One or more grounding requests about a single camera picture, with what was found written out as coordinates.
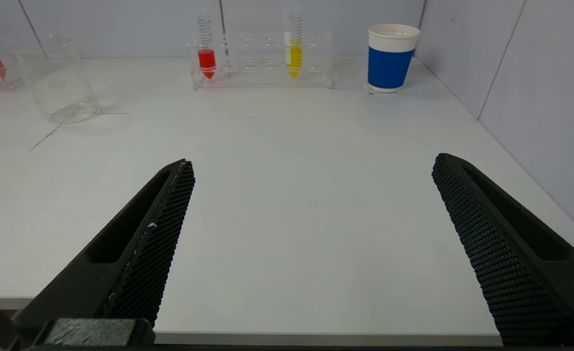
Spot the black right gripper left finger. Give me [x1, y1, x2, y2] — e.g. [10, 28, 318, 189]
[14, 159, 196, 342]

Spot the clear glass beaker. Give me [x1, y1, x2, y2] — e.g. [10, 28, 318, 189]
[5, 35, 100, 125]

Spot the blue white paper cup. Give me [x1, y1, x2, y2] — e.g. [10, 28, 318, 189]
[367, 23, 421, 93]

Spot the test tube with red pigment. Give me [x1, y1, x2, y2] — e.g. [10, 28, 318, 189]
[197, 7, 218, 80]

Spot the test tube with yellow pigment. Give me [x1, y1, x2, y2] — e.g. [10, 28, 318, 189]
[283, 6, 304, 79]

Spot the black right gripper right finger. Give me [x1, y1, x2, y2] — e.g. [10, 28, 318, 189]
[432, 153, 574, 348]

